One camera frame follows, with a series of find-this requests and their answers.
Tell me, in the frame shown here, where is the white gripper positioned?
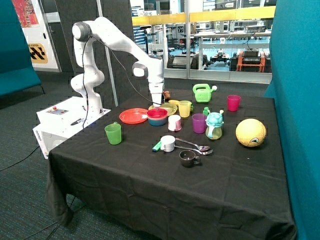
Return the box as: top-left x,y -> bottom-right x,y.
149,82 -> 164,105

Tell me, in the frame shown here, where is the pink plastic bowl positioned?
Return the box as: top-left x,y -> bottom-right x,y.
146,107 -> 168,119

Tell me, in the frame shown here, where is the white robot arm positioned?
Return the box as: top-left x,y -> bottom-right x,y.
71,17 -> 165,114

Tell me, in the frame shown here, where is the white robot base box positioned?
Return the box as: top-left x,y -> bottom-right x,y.
33,96 -> 110,159

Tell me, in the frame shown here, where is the brown plush toy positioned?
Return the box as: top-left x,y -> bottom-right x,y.
162,90 -> 171,100

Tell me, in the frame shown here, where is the small yellow dish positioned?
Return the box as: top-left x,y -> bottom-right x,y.
168,100 -> 180,106

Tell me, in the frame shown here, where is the yellow plastic plate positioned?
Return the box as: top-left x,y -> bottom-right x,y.
159,102 -> 178,116

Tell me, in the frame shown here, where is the yellow plastic cup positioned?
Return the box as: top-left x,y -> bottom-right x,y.
178,100 -> 192,118

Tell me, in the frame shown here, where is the blue plastic bowl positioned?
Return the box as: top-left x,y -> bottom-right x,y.
148,118 -> 167,127

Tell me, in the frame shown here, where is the orange plastic plate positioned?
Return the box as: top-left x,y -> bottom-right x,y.
119,108 -> 148,125

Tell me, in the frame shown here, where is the white pink mug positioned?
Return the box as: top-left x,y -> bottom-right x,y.
168,114 -> 182,132

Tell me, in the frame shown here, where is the green toy watering can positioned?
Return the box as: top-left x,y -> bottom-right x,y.
192,83 -> 218,103

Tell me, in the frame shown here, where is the small green bottle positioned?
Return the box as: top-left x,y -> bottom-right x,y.
202,107 -> 210,116

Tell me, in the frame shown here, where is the purple plastic cup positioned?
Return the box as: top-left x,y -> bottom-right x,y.
192,113 -> 207,134

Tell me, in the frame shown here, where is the white measuring cup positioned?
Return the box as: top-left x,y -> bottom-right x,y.
160,135 -> 176,153

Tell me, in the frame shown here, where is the green plastic cup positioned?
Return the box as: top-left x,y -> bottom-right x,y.
104,122 -> 122,145

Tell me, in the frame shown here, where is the green highlighter marker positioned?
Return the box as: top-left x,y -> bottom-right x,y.
152,141 -> 162,152

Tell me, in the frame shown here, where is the turtle sippy bottle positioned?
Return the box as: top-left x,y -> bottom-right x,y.
205,110 -> 224,140

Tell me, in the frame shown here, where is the pink plastic cup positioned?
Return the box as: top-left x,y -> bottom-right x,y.
227,95 -> 241,112

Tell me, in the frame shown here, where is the upper metal spoon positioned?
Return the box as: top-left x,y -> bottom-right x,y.
175,137 -> 211,152

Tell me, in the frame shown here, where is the metal spoon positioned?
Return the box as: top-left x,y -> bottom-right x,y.
175,137 -> 211,152
174,145 -> 213,156

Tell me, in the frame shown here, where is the black coffee cup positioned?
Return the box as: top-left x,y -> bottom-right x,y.
179,150 -> 201,168

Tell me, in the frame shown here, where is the lower metal spoon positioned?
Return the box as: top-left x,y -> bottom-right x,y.
174,145 -> 213,156

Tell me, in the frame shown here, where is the black tablecloth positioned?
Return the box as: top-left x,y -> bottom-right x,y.
46,95 -> 297,240

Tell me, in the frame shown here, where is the yellow ball with eye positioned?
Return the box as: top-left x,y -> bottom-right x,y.
235,118 -> 267,147

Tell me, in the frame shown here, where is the yellow black sign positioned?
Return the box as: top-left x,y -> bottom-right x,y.
28,43 -> 48,64

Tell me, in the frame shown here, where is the teal sofa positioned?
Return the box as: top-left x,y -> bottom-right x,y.
0,0 -> 42,96

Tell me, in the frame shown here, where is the red poster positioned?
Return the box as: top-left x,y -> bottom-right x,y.
12,0 -> 39,28

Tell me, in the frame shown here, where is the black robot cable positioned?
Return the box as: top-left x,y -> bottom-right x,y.
81,36 -> 156,130

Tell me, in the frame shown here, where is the black floor cable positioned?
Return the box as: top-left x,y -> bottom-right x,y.
0,145 -> 41,172

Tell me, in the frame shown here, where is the teal partition wall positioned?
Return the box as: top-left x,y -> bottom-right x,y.
264,0 -> 320,240

